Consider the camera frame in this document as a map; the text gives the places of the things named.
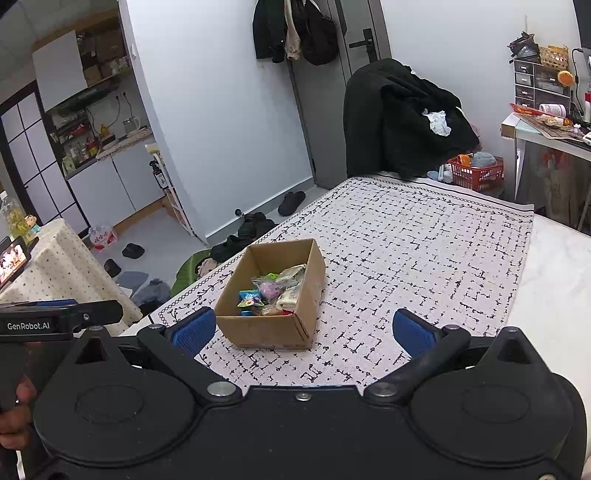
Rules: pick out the red and white bag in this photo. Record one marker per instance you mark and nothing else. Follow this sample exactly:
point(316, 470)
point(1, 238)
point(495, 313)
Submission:
point(102, 237)

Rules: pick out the glass jar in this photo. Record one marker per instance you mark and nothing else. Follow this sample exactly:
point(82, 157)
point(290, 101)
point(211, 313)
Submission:
point(130, 125)

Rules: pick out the black slipper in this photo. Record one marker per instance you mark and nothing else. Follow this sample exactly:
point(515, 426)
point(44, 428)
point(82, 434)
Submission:
point(292, 203)
point(133, 250)
point(112, 267)

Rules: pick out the beige hanging cloth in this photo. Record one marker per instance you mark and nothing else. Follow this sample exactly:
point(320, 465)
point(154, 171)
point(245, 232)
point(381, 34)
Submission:
point(293, 39)

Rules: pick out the black shoe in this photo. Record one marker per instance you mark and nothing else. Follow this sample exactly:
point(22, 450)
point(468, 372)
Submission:
point(258, 229)
point(254, 220)
point(231, 247)

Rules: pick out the black spray bottle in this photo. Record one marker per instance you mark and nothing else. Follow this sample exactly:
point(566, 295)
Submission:
point(158, 175)

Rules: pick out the pink and white jar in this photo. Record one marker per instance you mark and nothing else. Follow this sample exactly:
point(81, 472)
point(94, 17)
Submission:
point(554, 109)

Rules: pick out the orange round toy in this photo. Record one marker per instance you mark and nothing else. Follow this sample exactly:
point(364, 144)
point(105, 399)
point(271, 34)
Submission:
point(565, 77)

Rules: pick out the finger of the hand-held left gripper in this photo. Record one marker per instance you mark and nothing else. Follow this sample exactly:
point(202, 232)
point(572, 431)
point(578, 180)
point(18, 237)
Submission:
point(55, 302)
point(101, 311)

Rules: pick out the red plastic basket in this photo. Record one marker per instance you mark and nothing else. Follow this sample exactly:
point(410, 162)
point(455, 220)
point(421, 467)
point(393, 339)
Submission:
point(478, 174)

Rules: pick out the black hanging bag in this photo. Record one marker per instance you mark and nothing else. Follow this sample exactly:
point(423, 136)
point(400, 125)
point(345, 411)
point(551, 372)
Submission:
point(318, 39)

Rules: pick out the woven bamboo basket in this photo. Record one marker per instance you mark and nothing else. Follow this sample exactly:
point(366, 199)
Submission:
point(554, 56)

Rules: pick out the grey door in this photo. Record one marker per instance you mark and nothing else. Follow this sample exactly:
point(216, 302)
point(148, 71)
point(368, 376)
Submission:
point(332, 92)

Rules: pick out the black phone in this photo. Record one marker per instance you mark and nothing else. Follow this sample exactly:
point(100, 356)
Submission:
point(14, 261)

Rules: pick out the chair with black clothes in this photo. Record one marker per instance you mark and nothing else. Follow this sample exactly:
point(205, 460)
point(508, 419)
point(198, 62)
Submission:
point(401, 120)

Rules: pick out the dotted tablecloth table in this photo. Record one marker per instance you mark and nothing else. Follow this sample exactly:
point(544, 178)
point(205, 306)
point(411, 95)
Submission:
point(69, 277)

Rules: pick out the yellow oil bottle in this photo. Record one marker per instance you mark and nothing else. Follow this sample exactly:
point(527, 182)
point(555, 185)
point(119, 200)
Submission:
point(13, 217)

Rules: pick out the grey drawer organizer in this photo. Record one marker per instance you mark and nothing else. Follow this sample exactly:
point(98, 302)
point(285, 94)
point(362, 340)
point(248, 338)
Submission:
point(535, 85)

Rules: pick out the green cartoon floor mat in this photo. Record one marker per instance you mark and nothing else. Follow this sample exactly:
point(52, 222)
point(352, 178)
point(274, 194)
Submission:
point(189, 277)

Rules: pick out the orange snack packet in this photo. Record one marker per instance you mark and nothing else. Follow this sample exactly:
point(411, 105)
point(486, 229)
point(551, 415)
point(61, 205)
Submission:
point(276, 312)

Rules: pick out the blue green snack packet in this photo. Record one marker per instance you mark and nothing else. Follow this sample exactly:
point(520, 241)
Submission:
point(249, 299)

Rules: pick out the white cream sandwich packet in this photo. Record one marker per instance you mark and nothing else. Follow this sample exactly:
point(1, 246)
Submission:
point(292, 288)

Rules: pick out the grey blue floor cushion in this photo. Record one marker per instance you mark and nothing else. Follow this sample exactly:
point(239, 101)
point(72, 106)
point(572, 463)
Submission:
point(131, 281)

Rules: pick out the white desk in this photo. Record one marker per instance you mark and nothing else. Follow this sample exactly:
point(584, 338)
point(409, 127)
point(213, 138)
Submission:
point(545, 152)

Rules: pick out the brown cardboard box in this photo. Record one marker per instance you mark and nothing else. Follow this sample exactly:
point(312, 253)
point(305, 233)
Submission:
point(263, 330)

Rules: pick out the white crumpled cloth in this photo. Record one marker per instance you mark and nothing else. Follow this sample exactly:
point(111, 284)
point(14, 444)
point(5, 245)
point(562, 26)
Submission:
point(438, 122)

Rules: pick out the person's left hand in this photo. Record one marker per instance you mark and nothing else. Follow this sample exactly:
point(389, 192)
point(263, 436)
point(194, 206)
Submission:
point(18, 424)

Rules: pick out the black and white printed blanket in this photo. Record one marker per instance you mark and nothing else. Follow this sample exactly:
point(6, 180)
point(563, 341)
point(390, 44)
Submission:
point(415, 240)

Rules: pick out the white wall cabinet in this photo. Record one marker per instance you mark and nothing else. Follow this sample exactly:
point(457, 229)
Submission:
point(60, 71)

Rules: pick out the grey blue fuzzy cloth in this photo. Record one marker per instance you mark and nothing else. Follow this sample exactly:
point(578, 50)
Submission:
point(152, 291)

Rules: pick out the purple snack packet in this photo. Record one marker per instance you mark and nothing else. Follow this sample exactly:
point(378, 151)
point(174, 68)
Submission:
point(270, 291)

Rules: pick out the white kitchen cabinet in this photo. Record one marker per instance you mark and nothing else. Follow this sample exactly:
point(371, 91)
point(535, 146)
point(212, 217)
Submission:
point(115, 184)

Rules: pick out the light blue cloth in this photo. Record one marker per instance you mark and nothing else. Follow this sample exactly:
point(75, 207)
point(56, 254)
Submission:
point(438, 174)

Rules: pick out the black framed sliding door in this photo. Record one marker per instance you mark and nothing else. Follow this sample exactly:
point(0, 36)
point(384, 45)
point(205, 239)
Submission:
point(37, 175)

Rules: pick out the white shelf rack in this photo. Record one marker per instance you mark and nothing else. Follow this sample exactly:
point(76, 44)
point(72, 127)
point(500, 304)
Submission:
point(178, 194)

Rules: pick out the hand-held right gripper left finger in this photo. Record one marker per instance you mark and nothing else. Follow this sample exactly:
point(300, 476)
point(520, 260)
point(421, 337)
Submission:
point(194, 330)

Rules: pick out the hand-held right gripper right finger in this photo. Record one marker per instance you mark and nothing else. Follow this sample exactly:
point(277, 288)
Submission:
point(415, 332)

